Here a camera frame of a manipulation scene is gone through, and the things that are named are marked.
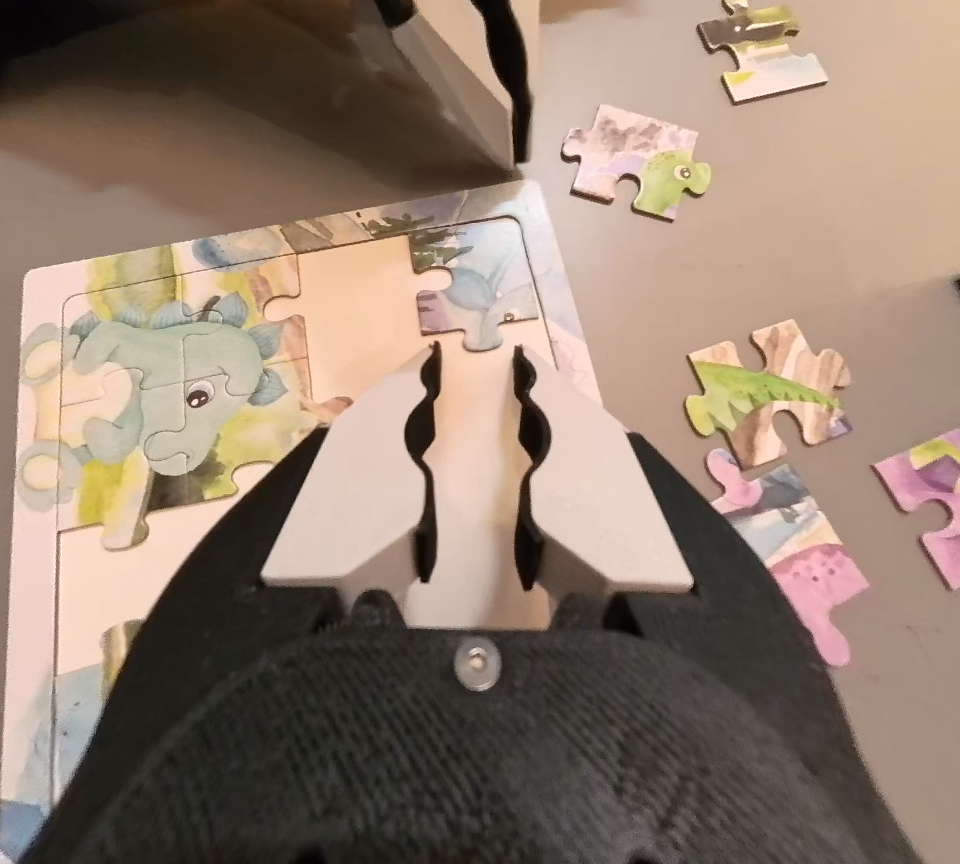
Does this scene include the teal baby dinosaur corner piece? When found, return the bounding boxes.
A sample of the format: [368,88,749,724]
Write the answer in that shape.
[407,218,544,354]

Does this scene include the jigsaw puzzle pieces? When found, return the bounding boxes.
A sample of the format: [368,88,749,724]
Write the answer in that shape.
[684,0,960,593]

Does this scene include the green dinosaur face puzzle piece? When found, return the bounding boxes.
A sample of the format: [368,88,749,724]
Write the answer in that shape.
[561,104,714,223]

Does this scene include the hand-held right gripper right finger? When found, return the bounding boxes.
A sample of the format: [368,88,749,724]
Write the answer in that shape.
[512,347,695,612]

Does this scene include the joined green dinosaur puzzle pieces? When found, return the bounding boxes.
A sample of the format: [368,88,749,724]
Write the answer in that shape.
[16,244,355,552]

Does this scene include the blue triceratops face puzzle piece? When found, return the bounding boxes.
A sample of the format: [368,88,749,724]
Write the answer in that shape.
[54,617,147,805]

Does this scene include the pink spotted back puzzle piece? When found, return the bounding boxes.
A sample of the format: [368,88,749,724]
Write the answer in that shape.
[707,446,873,668]

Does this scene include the white puzzle tray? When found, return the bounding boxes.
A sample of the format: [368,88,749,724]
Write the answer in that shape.
[0,178,606,864]

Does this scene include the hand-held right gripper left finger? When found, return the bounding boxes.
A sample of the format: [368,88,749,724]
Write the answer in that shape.
[261,343,444,606]

